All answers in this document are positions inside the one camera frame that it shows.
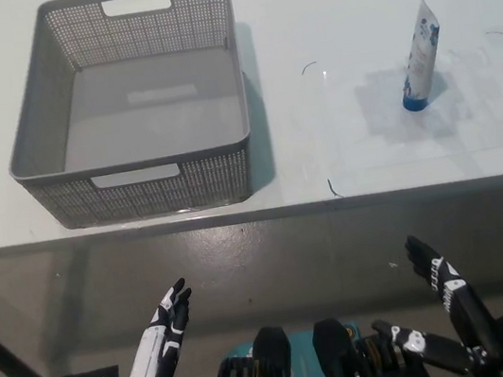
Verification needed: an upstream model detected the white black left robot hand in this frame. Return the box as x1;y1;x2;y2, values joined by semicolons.
106;277;208;377

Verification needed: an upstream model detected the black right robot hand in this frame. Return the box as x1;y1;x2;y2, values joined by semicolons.
358;220;503;377

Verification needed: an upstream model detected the white blue shampoo tube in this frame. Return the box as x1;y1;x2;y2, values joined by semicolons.
386;0;455;114

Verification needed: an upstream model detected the grey perforated plastic basket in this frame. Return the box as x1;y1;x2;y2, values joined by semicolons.
0;0;265;239

